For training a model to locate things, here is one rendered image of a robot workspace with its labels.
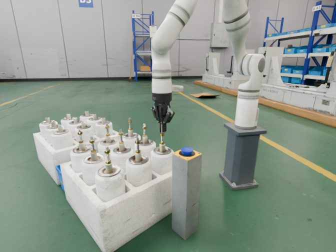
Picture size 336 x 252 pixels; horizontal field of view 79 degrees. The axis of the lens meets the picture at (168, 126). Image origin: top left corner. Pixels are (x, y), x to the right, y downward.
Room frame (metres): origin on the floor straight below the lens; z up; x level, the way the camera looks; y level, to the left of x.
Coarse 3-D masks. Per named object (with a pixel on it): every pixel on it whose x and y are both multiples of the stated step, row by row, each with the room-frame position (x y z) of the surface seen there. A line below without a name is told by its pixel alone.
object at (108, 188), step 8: (96, 176) 0.57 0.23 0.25; (112, 176) 0.56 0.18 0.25; (120, 176) 0.58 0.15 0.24; (96, 184) 0.57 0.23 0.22; (104, 184) 0.55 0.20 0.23; (112, 184) 0.56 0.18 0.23; (120, 184) 0.57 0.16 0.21; (96, 192) 0.58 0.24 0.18; (104, 192) 0.55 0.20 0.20; (112, 192) 0.55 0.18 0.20; (120, 192) 0.57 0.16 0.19; (104, 200) 0.55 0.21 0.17
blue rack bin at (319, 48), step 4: (320, 44) 5.46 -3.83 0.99; (324, 44) 5.49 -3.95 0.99; (328, 44) 5.51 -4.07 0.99; (332, 44) 5.09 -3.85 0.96; (312, 48) 5.39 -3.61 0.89; (316, 48) 5.29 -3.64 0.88; (320, 48) 5.19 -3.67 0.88; (324, 48) 5.09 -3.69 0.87; (328, 48) 5.08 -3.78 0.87; (316, 52) 5.29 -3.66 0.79
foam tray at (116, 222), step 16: (64, 176) 0.74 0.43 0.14; (80, 176) 0.69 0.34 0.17; (160, 176) 0.68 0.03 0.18; (80, 192) 0.60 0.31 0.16; (128, 192) 0.58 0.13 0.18; (144, 192) 0.60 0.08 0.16; (160, 192) 0.65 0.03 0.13; (80, 208) 0.63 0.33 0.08; (96, 208) 0.51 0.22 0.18; (112, 208) 0.52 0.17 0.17; (128, 208) 0.55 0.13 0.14; (144, 208) 0.60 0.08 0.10; (160, 208) 0.65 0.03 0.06; (96, 224) 0.52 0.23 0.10; (112, 224) 0.51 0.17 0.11; (128, 224) 0.55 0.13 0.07; (144, 224) 0.60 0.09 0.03; (96, 240) 0.53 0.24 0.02; (112, 240) 0.51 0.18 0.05; (128, 240) 0.55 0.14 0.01
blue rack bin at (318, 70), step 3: (318, 66) 5.47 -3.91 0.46; (321, 66) 5.49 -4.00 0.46; (324, 66) 5.50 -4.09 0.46; (312, 69) 5.43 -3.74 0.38; (315, 69) 5.45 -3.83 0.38; (318, 69) 5.47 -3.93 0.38; (321, 69) 5.49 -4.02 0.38; (324, 69) 5.48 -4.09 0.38; (309, 72) 5.36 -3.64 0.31; (312, 72) 5.27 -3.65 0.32; (315, 72) 5.19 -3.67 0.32; (318, 72) 5.11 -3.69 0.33; (321, 72) 5.07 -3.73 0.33; (321, 75) 5.08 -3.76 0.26
